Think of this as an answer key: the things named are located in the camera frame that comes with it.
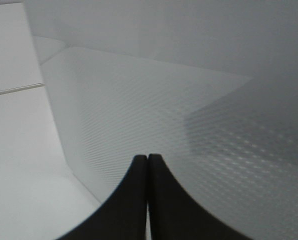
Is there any white microwave door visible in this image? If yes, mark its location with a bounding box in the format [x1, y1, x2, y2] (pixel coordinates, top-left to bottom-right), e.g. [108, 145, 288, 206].
[25, 0, 298, 240]

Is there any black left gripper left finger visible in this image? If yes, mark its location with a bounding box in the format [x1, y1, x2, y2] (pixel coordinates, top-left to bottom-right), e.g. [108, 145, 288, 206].
[59, 155, 148, 240]

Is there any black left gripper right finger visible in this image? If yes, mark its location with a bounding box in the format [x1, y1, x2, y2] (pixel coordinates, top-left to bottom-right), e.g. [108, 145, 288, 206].
[148, 154, 248, 240]

